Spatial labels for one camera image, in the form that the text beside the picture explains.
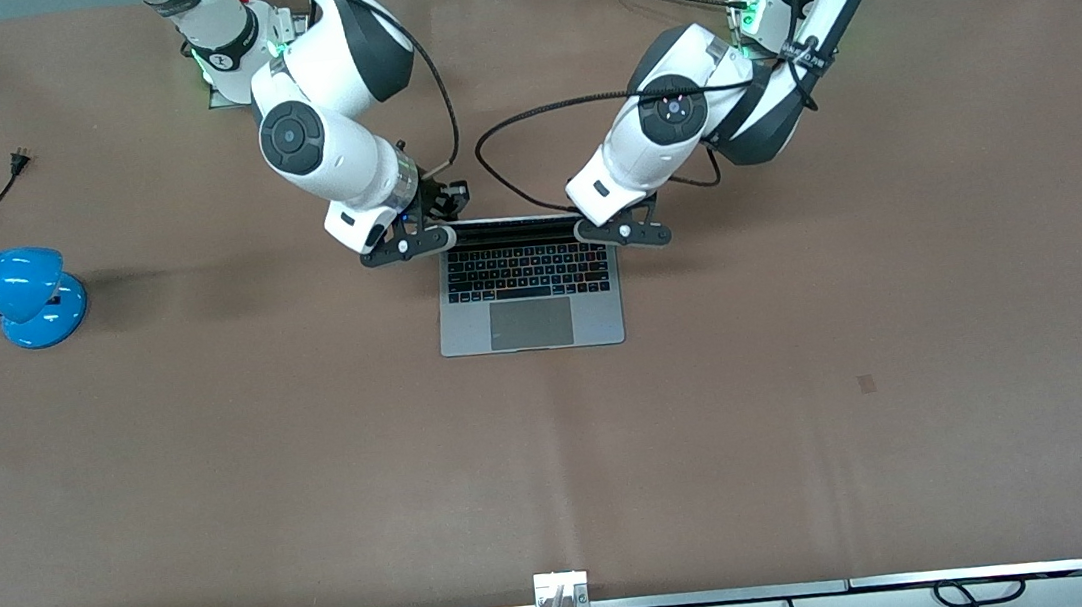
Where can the silver camera pole bracket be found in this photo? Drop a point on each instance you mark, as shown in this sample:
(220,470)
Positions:
(575,581)

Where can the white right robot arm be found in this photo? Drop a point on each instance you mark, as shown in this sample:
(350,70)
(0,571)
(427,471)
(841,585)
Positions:
(334,154)

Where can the blue desk lamp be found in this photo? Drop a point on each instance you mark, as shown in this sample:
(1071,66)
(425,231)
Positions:
(28,297)

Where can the brown table cover sheet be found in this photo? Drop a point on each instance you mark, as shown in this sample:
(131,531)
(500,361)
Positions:
(317,468)

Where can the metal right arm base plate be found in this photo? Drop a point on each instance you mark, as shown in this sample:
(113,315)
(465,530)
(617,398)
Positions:
(223,98)

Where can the grey laptop with black keyboard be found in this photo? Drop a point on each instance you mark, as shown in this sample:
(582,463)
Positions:
(531,325)

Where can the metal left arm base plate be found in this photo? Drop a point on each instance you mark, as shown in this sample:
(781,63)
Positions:
(741,39)

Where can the small brown tape patch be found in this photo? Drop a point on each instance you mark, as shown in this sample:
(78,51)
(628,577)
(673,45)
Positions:
(866,384)

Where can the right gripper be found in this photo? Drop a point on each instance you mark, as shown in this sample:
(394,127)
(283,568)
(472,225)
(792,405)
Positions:
(439,200)

